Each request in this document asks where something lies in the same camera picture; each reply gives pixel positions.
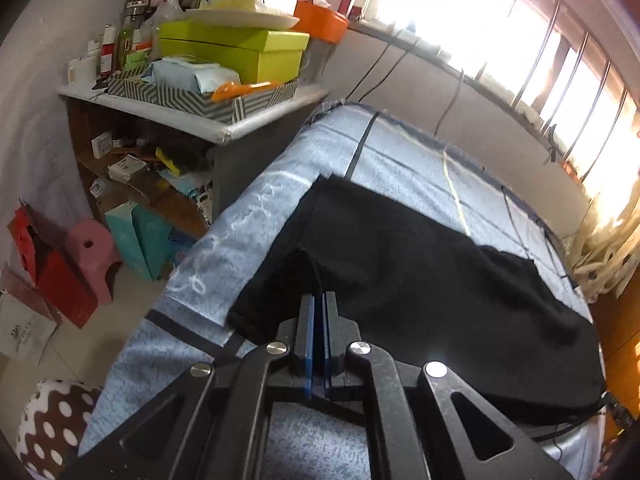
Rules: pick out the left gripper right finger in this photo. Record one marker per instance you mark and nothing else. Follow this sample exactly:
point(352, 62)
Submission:
point(338, 334)

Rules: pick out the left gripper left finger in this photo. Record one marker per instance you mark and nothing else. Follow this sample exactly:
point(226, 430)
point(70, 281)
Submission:
point(290, 372)

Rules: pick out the black pants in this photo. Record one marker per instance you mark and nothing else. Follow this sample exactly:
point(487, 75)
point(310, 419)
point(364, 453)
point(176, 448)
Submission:
point(424, 292)

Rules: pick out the blue patterned bed sheet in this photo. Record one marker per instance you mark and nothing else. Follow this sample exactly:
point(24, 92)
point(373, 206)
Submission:
point(189, 320)

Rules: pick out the teal paper bag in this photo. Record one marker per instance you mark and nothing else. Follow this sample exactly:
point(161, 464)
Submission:
point(142, 238)

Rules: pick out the white shelf unit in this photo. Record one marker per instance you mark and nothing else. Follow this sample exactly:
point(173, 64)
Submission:
point(171, 205)

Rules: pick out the pink plastic stool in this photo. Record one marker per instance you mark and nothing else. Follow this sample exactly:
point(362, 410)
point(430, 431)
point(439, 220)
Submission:
point(92, 248)

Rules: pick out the brown polka dot cushion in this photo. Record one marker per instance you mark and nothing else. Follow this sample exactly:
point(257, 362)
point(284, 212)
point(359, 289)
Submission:
point(52, 425)

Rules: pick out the red paper bag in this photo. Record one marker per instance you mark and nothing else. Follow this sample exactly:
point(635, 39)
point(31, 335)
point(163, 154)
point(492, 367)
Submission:
point(51, 272)

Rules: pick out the white paper bag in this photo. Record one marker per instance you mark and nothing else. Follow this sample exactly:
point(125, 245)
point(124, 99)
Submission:
point(25, 333)

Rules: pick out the white patterned curtain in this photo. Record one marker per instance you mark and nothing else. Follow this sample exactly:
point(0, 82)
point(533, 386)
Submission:
point(604, 253)

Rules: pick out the lime green box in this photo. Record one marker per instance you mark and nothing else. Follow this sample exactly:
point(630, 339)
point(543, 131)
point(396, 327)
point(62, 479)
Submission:
point(256, 55)

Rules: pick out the orange box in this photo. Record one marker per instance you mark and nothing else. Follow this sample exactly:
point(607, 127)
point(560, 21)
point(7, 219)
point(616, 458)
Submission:
point(320, 22)

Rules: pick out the striped black white tray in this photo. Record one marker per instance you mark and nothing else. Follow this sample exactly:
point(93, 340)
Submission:
point(130, 85)

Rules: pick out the white plate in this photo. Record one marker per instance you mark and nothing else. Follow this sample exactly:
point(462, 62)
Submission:
point(242, 19)

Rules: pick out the orange plastic handle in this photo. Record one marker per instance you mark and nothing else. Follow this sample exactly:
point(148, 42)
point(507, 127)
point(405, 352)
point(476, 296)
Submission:
point(231, 90)

